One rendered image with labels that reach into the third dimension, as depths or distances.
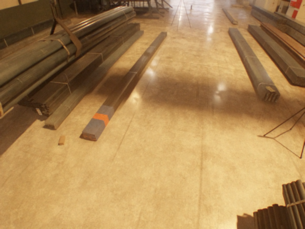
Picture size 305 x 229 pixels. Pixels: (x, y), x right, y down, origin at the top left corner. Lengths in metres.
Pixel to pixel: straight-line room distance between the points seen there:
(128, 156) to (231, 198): 1.55
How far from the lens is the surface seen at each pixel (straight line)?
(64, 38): 3.06
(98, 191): 2.47
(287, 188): 2.06
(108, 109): 3.23
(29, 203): 2.79
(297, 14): 14.91
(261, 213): 2.22
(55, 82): 4.04
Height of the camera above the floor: 2.17
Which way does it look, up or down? 42 degrees down
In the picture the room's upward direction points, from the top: straight up
